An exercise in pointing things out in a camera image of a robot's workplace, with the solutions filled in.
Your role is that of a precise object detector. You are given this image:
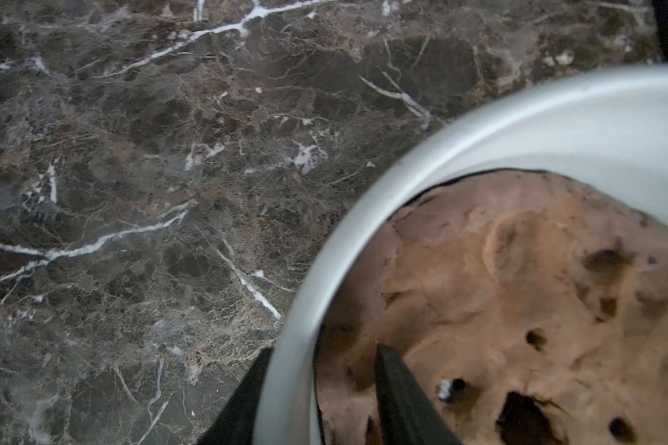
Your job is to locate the brown mud in pot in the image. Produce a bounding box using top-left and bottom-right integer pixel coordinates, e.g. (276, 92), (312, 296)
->
(315, 172), (668, 444)

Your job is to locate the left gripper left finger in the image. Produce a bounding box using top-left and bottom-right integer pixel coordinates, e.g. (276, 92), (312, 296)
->
(196, 348), (273, 445)

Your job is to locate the white ribbed ceramic pot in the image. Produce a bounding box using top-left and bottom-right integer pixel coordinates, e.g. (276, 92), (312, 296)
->
(253, 64), (668, 444)

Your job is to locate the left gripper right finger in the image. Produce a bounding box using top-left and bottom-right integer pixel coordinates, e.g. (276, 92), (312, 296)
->
(374, 344), (461, 445)

